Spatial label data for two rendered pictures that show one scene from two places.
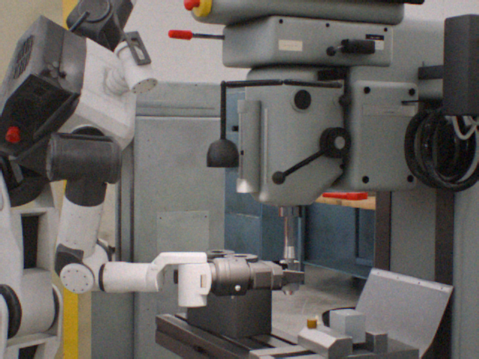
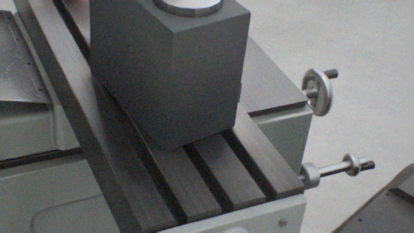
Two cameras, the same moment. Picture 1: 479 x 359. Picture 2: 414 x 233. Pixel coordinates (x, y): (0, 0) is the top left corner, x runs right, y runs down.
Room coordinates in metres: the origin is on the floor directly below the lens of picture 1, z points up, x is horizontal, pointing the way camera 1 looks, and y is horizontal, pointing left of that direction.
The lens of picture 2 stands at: (3.09, 0.10, 1.54)
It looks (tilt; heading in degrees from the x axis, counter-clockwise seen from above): 37 degrees down; 180
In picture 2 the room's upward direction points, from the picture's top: 7 degrees clockwise
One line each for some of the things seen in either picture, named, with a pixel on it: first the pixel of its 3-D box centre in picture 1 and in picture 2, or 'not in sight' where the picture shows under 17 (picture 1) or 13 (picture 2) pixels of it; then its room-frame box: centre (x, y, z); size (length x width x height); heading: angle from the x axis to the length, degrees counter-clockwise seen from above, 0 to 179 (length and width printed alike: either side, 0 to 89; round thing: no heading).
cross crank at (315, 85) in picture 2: not in sight; (303, 94); (1.77, 0.33, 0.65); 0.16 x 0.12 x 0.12; 118
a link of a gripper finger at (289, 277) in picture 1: (292, 277); not in sight; (1.97, -0.12, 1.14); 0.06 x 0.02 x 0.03; 105
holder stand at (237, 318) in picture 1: (228, 291); (163, 41); (2.27, 0.03, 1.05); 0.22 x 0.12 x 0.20; 39
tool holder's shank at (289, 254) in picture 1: (290, 238); not in sight; (2.01, -0.12, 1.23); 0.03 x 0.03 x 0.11
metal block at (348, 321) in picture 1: (347, 326); not in sight; (1.79, -0.23, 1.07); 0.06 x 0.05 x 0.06; 26
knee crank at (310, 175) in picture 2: not in sight; (336, 168); (1.88, 0.42, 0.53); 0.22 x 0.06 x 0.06; 118
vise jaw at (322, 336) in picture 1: (324, 340); not in sight; (1.77, -0.18, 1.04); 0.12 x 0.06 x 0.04; 26
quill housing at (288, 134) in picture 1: (291, 135); not in sight; (2.01, -0.12, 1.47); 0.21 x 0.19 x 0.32; 28
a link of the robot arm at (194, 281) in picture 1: (201, 280); not in sight; (1.96, 0.09, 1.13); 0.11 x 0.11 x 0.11; 15
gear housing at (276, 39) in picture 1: (306, 45); not in sight; (2.02, -0.15, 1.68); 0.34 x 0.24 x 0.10; 118
